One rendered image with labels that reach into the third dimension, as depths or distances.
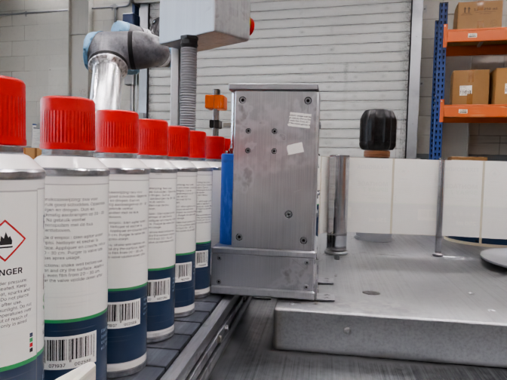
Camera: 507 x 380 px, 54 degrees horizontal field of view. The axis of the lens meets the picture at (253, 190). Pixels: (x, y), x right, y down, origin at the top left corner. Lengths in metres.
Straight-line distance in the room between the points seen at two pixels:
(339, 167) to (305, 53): 4.70
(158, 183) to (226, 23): 0.56
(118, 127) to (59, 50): 6.72
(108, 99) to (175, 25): 0.48
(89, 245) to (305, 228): 0.33
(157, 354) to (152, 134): 0.19
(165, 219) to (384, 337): 0.29
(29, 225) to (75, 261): 0.07
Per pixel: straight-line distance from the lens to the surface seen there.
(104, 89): 1.48
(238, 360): 0.58
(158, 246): 0.46
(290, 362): 0.57
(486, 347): 0.62
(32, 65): 7.34
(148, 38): 1.60
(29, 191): 0.26
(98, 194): 0.32
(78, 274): 0.32
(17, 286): 0.26
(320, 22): 5.65
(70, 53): 6.92
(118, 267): 0.39
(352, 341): 0.60
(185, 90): 0.96
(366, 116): 1.15
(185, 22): 1.01
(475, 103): 4.86
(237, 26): 0.99
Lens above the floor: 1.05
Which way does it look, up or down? 3 degrees down
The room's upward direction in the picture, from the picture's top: 2 degrees clockwise
